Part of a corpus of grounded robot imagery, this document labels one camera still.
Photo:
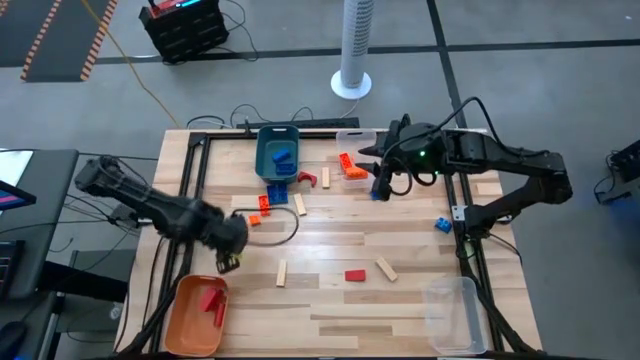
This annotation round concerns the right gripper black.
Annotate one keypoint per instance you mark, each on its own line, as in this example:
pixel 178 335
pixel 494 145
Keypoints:
pixel 415 150

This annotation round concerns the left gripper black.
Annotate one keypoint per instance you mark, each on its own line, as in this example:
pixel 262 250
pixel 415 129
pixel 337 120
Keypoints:
pixel 227 232

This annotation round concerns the small orange studded brick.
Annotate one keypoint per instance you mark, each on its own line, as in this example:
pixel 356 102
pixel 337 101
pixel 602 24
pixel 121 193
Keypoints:
pixel 255 220

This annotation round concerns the large blue studded brick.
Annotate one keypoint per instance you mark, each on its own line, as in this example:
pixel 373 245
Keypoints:
pixel 277 194

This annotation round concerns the small blue studded brick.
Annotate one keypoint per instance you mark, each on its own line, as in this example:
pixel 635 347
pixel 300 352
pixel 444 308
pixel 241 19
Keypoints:
pixel 443 225

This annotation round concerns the natural wood plank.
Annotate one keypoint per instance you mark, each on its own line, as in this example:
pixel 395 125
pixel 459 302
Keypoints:
pixel 281 273
pixel 386 269
pixel 299 204
pixel 325 177

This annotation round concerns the red wedge block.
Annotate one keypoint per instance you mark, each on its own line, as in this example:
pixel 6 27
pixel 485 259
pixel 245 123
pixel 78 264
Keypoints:
pixel 355 275

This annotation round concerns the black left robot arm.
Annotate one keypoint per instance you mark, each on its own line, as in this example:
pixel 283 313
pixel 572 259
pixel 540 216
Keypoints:
pixel 150 205

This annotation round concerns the clear labelled plastic bin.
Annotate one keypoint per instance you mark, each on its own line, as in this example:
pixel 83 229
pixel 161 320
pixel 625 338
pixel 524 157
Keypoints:
pixel 360 142

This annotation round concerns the black clamp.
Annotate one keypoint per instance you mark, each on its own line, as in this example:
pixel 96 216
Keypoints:
pixel 405 120

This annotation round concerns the red arch block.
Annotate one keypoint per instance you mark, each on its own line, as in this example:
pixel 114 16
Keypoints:
pixel 306 175

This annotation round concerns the black power strip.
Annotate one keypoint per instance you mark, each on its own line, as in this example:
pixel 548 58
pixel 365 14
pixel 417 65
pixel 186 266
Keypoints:
pixel 310 123

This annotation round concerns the orange plastic bin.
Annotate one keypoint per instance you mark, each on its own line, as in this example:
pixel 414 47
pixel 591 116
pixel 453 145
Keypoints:
pixel 192 335

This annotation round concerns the silver mounting plate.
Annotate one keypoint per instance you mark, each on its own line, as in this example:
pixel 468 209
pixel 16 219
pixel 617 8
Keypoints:
pixel 459 214

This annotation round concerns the teal plastic bin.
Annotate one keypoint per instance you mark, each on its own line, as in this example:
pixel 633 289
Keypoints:
pixel 265 150

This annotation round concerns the white tower fan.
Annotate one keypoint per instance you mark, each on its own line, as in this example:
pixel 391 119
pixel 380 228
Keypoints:
pixel 356 40

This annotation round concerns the dark side desk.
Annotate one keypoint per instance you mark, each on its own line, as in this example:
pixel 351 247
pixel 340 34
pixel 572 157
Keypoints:
pixel 45 220

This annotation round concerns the backlit keyboard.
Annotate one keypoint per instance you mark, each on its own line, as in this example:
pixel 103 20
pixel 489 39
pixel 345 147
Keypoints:
pixel 10 270

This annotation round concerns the black equipment crate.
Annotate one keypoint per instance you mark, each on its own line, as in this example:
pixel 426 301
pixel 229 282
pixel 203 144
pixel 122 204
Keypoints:
pixel 185 35

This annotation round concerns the lit tablet screen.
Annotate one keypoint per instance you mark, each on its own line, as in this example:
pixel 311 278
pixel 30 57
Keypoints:
pixel 12 197

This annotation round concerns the white paper sheet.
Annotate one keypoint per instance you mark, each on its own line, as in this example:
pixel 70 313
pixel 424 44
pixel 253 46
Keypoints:
pixel 12 167

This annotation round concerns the black equipment cart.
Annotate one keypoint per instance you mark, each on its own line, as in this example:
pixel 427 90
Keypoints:
pixel 625 170

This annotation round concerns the red electronic device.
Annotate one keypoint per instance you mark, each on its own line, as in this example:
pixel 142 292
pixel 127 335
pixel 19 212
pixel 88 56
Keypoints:
pixel 167 6

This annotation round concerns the hazard striped floor mat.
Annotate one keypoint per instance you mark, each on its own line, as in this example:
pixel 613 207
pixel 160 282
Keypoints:
pixel 60 45

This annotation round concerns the black table frame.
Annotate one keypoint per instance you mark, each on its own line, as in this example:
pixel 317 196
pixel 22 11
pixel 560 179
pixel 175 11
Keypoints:
pixel 320 135

